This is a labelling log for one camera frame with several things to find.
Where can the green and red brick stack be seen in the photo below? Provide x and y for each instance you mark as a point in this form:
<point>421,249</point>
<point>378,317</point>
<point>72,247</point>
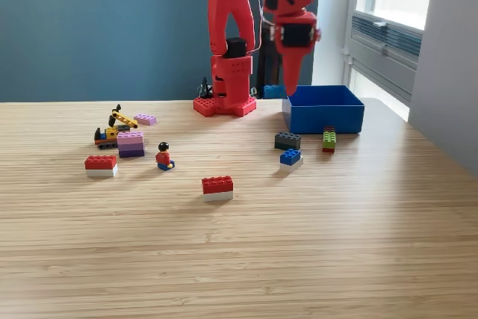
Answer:
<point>329,139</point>

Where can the small yellow toy digger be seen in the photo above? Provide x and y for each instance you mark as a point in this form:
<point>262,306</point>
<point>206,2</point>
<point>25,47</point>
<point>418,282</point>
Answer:
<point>110,134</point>

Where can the blue and white brick stack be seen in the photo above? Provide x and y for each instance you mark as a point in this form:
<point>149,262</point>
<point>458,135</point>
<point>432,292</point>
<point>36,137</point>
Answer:
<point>290,158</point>

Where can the blue plastic bin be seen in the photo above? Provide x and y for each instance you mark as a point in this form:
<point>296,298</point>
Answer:
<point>326,117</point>

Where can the flat pink brick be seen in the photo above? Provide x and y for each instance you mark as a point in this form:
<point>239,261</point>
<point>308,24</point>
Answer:
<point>145,119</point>

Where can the pink and purple brick stack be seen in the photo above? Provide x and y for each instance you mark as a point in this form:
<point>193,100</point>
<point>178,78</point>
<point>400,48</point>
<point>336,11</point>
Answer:
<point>130,145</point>

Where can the toy figure red shirt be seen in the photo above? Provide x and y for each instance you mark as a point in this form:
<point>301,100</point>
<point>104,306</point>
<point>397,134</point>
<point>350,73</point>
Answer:
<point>163,157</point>

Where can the dark grey brick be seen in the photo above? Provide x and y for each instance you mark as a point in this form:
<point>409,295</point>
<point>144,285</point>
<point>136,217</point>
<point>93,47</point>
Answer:
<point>287,141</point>

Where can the small blue brick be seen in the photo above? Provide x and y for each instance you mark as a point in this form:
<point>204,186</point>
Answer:
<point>272,92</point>

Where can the grey louvered window unit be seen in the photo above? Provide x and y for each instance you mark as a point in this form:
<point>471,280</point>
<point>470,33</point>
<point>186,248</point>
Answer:
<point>388,40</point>

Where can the red and white brick stack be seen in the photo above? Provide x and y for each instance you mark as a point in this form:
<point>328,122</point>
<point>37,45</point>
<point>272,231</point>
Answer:
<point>101,164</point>
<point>217,186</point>

